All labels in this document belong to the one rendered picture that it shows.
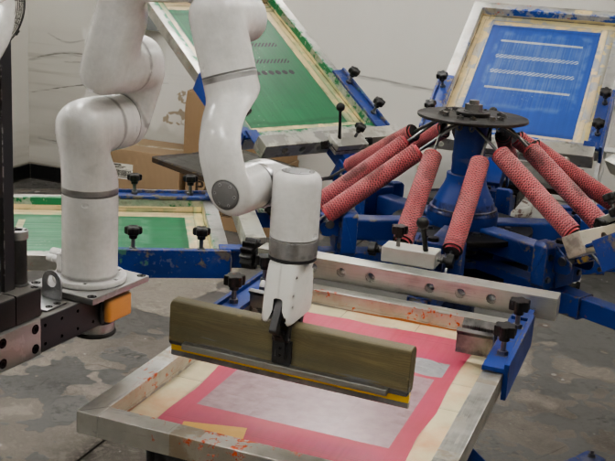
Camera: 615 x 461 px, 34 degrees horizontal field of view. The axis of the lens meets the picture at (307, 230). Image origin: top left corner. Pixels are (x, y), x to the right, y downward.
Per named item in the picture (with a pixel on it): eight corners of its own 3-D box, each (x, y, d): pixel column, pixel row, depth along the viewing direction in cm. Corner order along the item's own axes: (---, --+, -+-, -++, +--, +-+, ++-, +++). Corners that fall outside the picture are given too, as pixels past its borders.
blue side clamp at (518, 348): (505, 401, 184) (509, 365, 182) (478, 395, 185) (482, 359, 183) (531, 346, 211) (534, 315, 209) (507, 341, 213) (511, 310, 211)
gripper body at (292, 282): (283, 237, 160) (278, 303, 163) (257, 252, 151) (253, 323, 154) (327, 244, 158) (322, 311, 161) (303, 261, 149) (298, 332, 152)
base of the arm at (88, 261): (23, 277, 173) (22, 189, 169) (70, 260, 184) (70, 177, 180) (95, 295, 167) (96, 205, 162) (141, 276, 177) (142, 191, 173)
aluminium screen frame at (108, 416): (436, 524, 140) (438, 499, 139) (76, 433, 159) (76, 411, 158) (526, 339, 211) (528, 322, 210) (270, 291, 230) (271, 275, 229)
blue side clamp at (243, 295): (229, 343, 202) (230, 310, 200) (206, 338, 204) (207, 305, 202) (285, 299, 229) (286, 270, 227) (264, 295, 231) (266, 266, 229)
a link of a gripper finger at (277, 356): (275, 321, 157) (273, 360, 159) (267, 327, 154) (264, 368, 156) (294, 325, 156) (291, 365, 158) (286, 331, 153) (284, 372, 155)
